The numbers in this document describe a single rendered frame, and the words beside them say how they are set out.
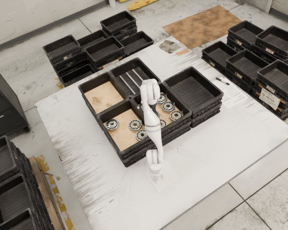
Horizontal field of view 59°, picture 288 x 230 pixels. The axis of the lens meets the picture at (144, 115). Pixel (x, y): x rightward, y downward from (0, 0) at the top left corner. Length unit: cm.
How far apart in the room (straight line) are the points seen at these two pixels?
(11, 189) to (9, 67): 240
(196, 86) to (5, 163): 182
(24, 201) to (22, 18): 320
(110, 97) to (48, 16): 300
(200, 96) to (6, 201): 187
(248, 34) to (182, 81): 154
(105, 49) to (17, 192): 186
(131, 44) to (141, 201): 221
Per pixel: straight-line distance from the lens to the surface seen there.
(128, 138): 191
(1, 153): 275
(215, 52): 342
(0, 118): 319
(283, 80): 288
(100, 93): 226
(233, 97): 231
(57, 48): 358
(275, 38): 336
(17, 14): 484
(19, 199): 254
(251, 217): 258
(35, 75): 415
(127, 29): 352
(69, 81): 336
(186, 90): 216
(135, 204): 183
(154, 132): 149
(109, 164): 199
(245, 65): 311
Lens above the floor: 241
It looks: 51 degrees down
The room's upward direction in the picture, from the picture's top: 11 degrees counter-clockwise
